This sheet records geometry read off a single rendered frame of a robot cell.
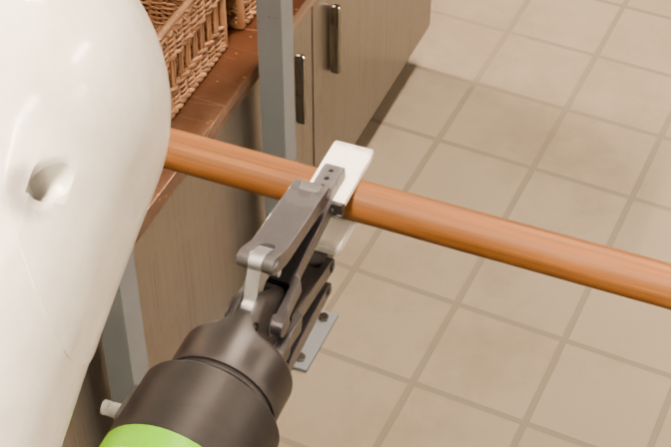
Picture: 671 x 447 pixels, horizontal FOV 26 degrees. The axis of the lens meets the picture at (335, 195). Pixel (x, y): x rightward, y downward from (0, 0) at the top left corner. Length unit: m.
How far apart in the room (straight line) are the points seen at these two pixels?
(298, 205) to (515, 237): 0.15
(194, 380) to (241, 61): 1.34
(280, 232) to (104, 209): 0.52
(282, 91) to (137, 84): 1.73
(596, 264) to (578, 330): 1.60
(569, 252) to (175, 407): 0.30
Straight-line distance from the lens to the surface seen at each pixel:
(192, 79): 2.10
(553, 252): 0.98
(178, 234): 2.06
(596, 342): 2.56
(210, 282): 2.23
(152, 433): 0.83
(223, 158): 1.04
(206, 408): 0.84
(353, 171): 1.01
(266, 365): 0.88
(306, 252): 0.95
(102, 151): 0.40
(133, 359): 1.90
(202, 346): 0.88
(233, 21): 2.22
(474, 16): 3.25
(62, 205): 0.40
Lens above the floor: 1.89
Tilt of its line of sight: 43 degrees down
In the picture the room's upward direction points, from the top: straight up
